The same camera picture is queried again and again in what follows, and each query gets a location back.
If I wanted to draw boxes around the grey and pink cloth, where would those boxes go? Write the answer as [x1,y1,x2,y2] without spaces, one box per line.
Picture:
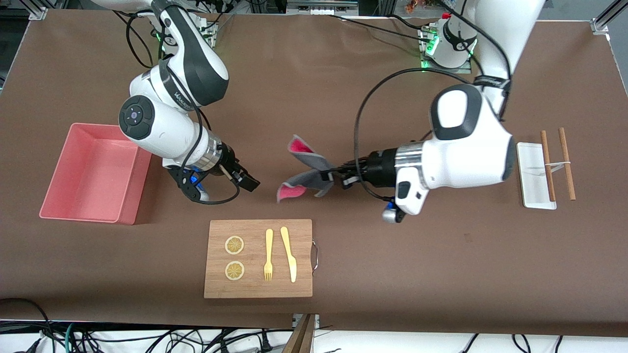
[277,135,337,203]

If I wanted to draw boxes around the yellow plastic fork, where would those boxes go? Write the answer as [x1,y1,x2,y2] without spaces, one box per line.
[263,229,274,281]

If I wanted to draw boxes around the yellow plastic knife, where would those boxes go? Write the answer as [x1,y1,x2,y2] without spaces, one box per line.
[280,227,297,283]

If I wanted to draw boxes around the wooden cutting board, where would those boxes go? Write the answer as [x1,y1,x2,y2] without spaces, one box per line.
[204,219,319,299]

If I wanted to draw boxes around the pink plastic bin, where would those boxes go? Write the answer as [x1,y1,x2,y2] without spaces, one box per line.
[39,123,154,226]

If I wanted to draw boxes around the white rack with wooden bars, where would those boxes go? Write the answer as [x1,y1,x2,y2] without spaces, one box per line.
[517,127,577,210]

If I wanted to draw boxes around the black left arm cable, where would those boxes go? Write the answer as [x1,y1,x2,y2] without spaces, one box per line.
[354,0,513,202]

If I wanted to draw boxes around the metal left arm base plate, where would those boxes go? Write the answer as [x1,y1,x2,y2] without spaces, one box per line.
[418,27,474,74]

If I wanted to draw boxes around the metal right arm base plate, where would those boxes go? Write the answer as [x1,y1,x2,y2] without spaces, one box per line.
[195,17,217,49]

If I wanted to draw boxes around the long black table cable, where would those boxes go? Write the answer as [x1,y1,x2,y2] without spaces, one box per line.
[328,14,435,44]

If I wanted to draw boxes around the wooden post with metal bracket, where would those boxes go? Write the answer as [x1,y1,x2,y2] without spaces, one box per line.
[282,314,319,353]

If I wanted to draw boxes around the silver aluminium rail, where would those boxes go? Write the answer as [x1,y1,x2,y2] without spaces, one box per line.
[287,0,359,15]

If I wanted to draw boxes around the tangled black floor cables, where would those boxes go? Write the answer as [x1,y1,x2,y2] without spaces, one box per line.
[74,328,261,353]

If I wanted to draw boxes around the looped black floor cable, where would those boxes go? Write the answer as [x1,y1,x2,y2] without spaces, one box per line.
[0,298,52,353]

